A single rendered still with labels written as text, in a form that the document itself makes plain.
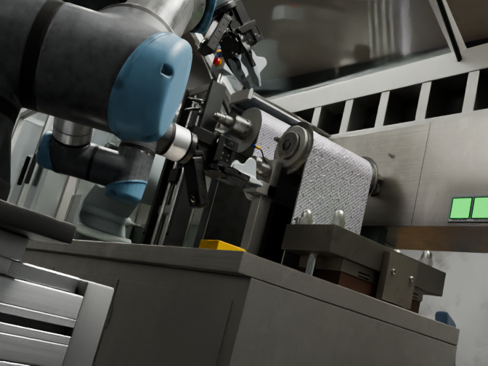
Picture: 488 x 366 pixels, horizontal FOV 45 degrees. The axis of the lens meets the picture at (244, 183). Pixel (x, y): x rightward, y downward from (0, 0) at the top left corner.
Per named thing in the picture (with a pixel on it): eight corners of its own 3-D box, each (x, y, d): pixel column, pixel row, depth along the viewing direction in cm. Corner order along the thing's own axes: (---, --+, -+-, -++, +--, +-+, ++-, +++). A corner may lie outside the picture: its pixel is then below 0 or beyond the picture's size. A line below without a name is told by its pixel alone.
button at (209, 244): (197, 250, 121) (200, 239, 122) (224, 259, 125) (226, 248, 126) (216, 251, 116) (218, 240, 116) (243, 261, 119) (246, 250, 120)
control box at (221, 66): (206, 68, 209) (213, 43, 211) (219, 77, 213) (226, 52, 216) (220, 66, 204) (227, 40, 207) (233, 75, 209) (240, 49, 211)
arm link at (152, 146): (105, 141, 122) (118, 103, 124) (151, 160, 128) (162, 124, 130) (121, 136, 116) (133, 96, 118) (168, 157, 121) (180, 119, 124)
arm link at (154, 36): (12, 128, 59) (131, 1, 106) (158, 171, 60) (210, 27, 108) (26, 12, 53) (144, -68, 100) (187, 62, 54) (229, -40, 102)
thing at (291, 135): (287, 162, 151) (273, 152, 157) (293, 165, 152) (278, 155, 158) (301, 136, 150) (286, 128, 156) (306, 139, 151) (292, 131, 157)
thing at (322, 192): (288, 232, 144) (305, 160, 149) (353, 258, 157) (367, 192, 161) (290, 232, 144) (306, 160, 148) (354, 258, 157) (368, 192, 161)
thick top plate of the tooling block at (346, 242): (280, 248, 137) (286, 223, 139) (391, 290, 159) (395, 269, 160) (329, 251, 124) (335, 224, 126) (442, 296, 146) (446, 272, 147)
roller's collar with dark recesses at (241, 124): (221, 133, 175) (226, 114, 177) (237, 141, 179) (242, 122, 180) (233, 131, 170) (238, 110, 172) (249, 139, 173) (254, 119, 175)
